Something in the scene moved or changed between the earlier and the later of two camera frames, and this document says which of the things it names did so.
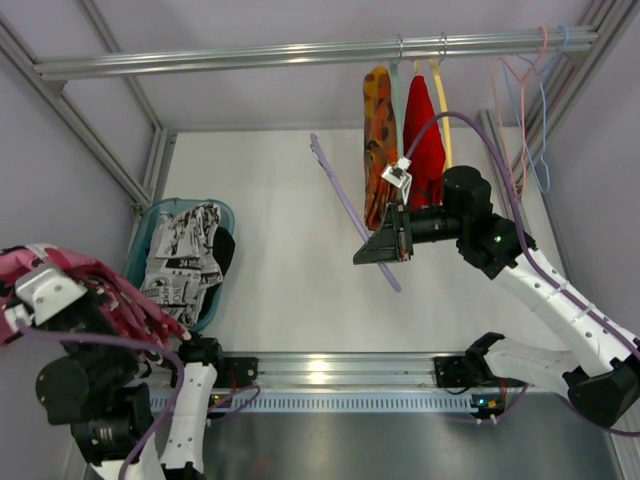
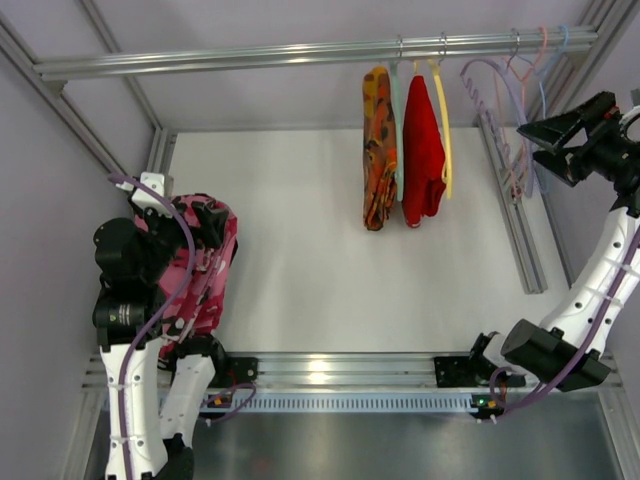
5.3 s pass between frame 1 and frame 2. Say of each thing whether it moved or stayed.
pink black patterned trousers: moved
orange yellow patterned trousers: stayed
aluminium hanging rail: stayed
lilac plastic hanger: moved
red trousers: stayed
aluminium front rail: stayed
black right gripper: moved
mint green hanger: stayed
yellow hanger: stayed
